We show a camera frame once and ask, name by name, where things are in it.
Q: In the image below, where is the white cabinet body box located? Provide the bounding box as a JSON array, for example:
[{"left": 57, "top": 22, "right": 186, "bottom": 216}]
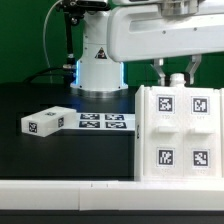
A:
[{"left": 134, "top": 73, "right": 222, "bottom": 182}]

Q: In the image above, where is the black cable bundle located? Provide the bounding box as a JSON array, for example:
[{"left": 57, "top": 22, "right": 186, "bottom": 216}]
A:
[{"left": 22, "top": 65, "right": 78, "bottom": 84}]

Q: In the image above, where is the white block with tags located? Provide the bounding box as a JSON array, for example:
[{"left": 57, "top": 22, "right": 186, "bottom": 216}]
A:
[{"left": 21, "top": 106, "right": 77, "bottom": 137}]

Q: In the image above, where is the white cable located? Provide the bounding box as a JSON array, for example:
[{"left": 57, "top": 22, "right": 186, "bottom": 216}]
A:
[{"left": 42, "top": 0, "right": 64, "bottom": 84}]

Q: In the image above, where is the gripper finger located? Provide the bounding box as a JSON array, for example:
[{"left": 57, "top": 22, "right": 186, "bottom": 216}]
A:
[
  {"left": 151, "top": 58, "right": 165, "bottom": 86},
  {"left": 185, "top": 54, "right": 202, "bottom": 84}
]

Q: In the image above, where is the white base tag sheet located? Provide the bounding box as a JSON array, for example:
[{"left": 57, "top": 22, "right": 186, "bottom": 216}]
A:
[{"left": 65, "top": 113, "right": 135, "bottom": 131}]

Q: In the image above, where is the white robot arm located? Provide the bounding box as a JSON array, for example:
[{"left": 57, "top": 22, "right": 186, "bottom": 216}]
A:
[{"left": 71, "top": 0, "right": 224, "bottom": 97}]

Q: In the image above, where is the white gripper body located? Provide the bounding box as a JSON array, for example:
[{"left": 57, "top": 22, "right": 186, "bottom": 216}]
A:
[{"left": 107, "top": 0, "right": 224, "bottom": 62}]

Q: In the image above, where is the white front obstacle rail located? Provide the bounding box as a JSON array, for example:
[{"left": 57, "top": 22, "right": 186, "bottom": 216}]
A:
[{"left": 0, "top": 180, "right": 224, "bottom": 211}]

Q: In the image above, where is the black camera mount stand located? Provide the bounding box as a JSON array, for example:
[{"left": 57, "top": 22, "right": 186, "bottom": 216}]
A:
[{"left": 56, "top": 0, "right": 111, "bottom": 67}]

